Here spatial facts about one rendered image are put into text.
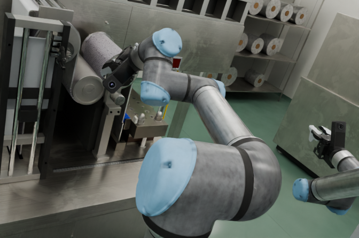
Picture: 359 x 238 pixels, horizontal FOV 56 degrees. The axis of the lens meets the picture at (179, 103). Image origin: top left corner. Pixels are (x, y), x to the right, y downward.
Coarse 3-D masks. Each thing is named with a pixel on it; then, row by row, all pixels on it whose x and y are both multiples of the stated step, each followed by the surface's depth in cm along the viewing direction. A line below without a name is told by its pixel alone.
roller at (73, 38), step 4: (72, 28) 109; (40, 32) 105; (44, 32) 105; (72, 32) 110; (36, 36) 105; (40, 36) 105; (44, 36) 106; (72, 36) 111; (76, 36) 111; (68, 40) 111; (72, 40) 111; (76, 40) 112; (72, 44) 112; (76, 44) 113; (76, 48) 113; (76, 52) 114
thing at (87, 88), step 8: (80, 56) 135; (80, 64) 127; (88, 64) 132; (80, 72) 122; (88, 72) 122; (80, 80) 119; (88, 80) 121; (96, 80) 123; (72, 88) 120; (80, 88) 121; (88, 88) 123; (96, 88) 125; (104, 88) 126; (80, 96) 123; (88, 96) 125; (96, 96) 126; (88, 104) 125
